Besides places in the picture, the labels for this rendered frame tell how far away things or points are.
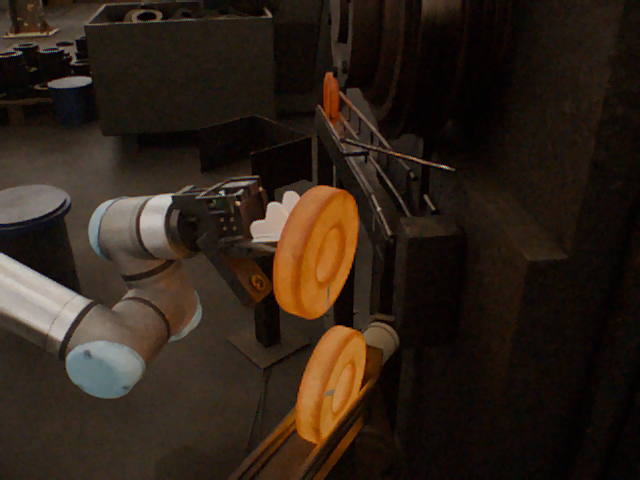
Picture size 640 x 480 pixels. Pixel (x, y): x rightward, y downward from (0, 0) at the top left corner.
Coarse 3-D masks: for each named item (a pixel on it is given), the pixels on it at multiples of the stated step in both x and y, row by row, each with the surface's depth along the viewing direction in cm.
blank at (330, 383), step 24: (336, 336) 77; (360, 336) 81; (312, 360) 74; (336, 360) 74; (360, 360) 84; (312, 384) 73; (336, 384) 76; (312, 408) 73; (336, 408) 81; (312, 432) 75
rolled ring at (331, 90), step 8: (328, 72) 220; (328, 80) 216; (336, 80) 215; (328, 88) 215; (336, 88) 214; (328, 96) 217; (336, 96) 214; (328, 104) 229; (336, 104) 215; (328, 112) 219; (336, 112) 217; (336, 120) 221
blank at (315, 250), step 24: (312, 192) 68; (336, 192) 69; (312, 216) 65; (336, 216) 70; (288, 240) 65; (312, 240) 66; (336, 240) 74; (288, 264) 65; (312, 264) 67; (336, 264) 74; (288, 288) 66; (312, 288) 69; (336, 288) 75; (312, 312) 71
